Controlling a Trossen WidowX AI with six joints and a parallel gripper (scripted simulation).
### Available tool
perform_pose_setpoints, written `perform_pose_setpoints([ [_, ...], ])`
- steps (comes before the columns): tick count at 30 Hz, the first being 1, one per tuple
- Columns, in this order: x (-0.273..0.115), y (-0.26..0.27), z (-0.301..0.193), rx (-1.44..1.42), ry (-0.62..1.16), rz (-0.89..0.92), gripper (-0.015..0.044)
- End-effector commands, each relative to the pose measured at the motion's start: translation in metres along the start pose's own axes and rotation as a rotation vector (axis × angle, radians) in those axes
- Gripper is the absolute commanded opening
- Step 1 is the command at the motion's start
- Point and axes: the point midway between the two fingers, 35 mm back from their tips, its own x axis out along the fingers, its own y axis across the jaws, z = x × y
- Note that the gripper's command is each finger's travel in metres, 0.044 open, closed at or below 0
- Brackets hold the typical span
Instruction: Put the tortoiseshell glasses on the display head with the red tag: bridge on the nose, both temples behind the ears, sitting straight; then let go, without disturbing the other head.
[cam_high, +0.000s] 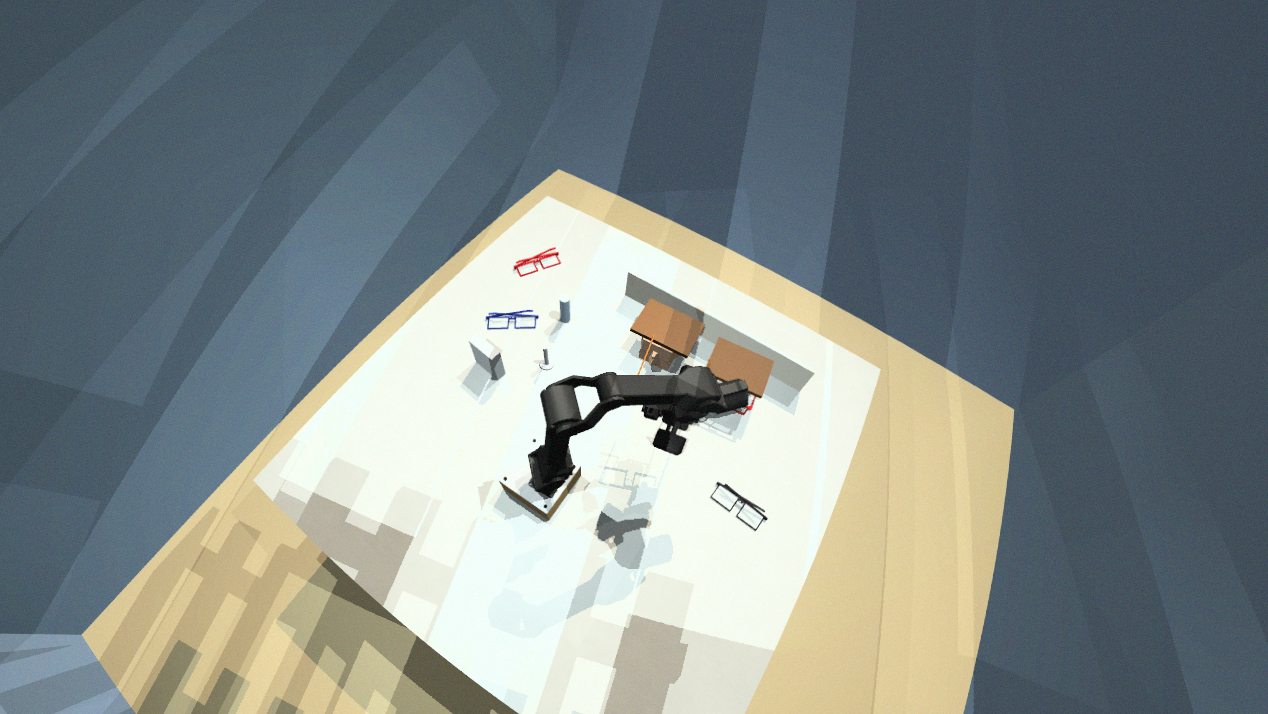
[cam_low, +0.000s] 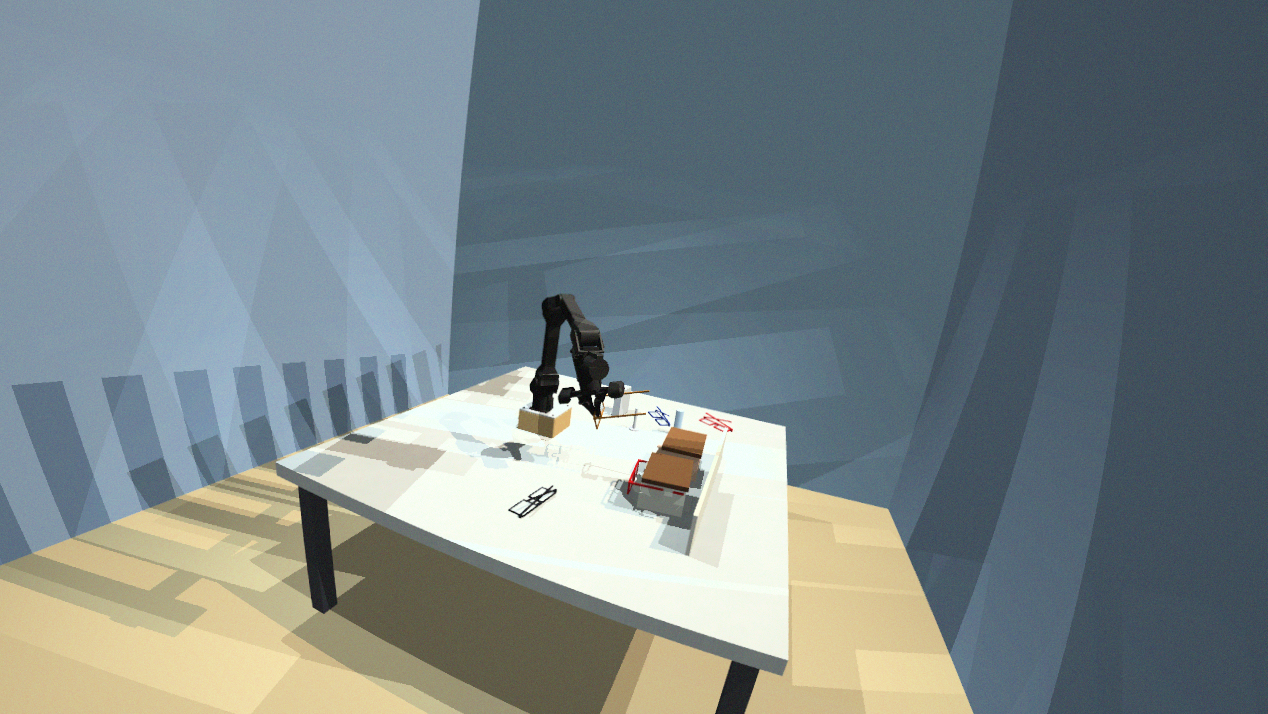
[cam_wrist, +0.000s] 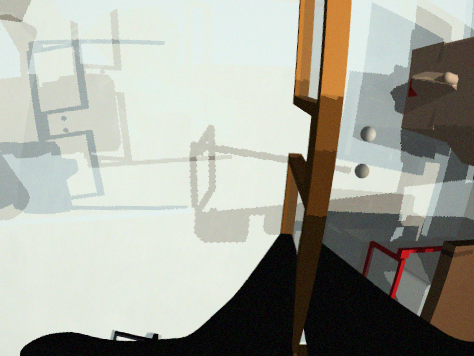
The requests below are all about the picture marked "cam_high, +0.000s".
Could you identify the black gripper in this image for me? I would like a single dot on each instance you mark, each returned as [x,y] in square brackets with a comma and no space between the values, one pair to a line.
[668,440]

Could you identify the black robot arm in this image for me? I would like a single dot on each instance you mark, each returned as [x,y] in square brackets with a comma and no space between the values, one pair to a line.
[693,394]

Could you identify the black-framed glasses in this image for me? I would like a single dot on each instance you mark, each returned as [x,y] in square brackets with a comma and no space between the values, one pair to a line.
[727,497]

